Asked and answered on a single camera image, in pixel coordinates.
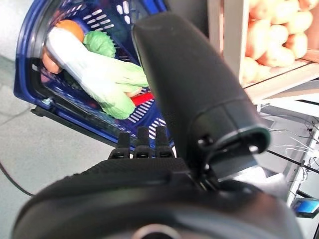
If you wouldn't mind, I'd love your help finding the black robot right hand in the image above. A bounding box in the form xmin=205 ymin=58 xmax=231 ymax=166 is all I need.
xmin=12 ymin=11 xmax=304 ymax=239

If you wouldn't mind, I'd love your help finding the green white napa cabbage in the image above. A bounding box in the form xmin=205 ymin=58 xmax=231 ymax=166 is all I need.
xmin=46 ymin=26 xmax=150 ymax=120
xmin=83 ymin=30 xmax=117 ymax=58

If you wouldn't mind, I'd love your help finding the blue plastic shopping basket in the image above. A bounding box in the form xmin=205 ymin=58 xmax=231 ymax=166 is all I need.
xmin=13 ymin=0 xmax=180 ymax=150

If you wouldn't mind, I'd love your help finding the long red chili pepper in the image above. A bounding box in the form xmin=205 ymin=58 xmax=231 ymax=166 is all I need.
xmin=131 ymin=92 xmax=155 ymax=107

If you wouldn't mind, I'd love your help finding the tan potato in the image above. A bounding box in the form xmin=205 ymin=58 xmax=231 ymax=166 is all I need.
xmin=241 ymin=57 xmax=260 ymax=84
xmin=268 ymin=23 xmax=290 ymax=47
xmin=270 ymin=0 xmax=300 ymax=24
xmin=284 ymin=33 xmax=309 ymax=59
xmin=245 ymin=19 xmax=272 ymax=60
xmin=284 ymin=11 xmax=314 ymax=35
xmin=256 ymin=46 xmax=296 ymax=68

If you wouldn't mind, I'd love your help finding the light wooden slatted crate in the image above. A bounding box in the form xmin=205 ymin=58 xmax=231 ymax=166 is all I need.
xmin=208 ymin=0 xmax=319 ymax=100

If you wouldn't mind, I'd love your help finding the white desk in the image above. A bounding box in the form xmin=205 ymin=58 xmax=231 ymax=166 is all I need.
xmin=259 ymin=98 xmax=319 ymax=220

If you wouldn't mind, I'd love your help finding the orange round fruit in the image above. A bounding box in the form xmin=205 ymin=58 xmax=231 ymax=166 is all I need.
xmin=54 ymin=19 xmax=85 ymax=42

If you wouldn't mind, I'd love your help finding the peach coloured round vegetable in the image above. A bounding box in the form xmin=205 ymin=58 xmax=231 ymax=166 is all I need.
xmin=41 ymin=46 xmax=63 ymax=74

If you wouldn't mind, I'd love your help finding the grey open laptop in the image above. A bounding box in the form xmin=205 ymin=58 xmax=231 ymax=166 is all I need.
xmin=290 ymin=198 xmax=319 ymax=220

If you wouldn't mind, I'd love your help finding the thick black floor cable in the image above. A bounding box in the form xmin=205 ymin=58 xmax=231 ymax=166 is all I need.
xmin=0 ymin=159 xmax=33 ymax=197

